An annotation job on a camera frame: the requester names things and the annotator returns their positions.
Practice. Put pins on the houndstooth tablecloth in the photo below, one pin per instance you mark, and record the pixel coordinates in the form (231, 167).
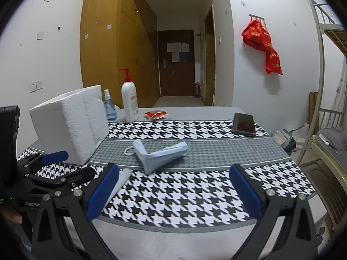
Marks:
(176, 195)

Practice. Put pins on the grey bunk mattress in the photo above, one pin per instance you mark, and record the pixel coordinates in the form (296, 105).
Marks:
(332, 138)

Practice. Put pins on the metal bunk bed frame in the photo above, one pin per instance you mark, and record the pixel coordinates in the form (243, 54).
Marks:
(337, 36)

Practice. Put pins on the blue face mask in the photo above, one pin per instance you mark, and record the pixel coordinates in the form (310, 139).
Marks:
(157, 158)

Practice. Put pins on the white wall socket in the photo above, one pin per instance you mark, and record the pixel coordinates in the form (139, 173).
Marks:
(32, 87)

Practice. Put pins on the white and dark floor bag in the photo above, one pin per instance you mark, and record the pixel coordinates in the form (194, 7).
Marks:
(287, 138)

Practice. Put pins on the white pump bottle red top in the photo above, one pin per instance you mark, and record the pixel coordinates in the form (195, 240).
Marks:
(130, 100)

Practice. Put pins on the brown wooden board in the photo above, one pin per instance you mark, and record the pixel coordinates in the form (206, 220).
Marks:
(314, 113)

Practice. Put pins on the light wooden side door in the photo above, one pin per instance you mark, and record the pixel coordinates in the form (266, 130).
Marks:
(209, 59)

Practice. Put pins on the white foam box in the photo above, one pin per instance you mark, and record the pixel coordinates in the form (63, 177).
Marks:
(67, 124)

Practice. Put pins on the wooden wardrobe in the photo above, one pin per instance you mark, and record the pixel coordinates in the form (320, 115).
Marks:
(108, 46)

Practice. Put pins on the blue and white door notice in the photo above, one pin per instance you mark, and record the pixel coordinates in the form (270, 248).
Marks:
(178, 57)

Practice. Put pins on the blank white wall plate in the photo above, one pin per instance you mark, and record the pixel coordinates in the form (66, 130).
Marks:
(40, 35)

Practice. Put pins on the dark brown entrance door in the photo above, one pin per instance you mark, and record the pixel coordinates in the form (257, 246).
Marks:
(176, 78)

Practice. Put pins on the large white door notice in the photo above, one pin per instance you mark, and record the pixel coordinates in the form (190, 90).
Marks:
(173, 47)

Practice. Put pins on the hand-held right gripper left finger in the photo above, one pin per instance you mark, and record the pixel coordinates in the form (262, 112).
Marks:
(103, 192)

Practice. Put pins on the black smartphone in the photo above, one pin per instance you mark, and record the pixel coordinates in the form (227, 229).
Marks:
(244, 123)

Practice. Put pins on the metal wall hook rack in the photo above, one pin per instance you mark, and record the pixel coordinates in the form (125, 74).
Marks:
(257, 17)

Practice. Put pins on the red fire extinguisher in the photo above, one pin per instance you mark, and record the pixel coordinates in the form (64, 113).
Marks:
(197, 90)

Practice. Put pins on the clear blue spray bottle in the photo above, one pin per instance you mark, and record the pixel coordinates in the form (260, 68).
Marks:
(110, 112)

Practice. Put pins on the small white door notice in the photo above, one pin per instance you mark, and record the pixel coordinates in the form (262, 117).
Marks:
(185, 47)

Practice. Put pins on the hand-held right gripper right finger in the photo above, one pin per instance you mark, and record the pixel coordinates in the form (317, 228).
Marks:
(246, 192)

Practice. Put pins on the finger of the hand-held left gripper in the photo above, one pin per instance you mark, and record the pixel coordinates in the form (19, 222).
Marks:
(67, 177)
(55, 157)

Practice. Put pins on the person's left hand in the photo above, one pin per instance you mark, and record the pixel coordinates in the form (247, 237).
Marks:
(15, 217)

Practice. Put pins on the red hanging bag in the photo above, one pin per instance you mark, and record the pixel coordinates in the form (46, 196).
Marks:
(257, 35)

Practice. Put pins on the small red packet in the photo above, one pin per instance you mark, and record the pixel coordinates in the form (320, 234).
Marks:
(156, 114)

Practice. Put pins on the white wall switch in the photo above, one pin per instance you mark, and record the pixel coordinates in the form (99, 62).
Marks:
(39, 84)

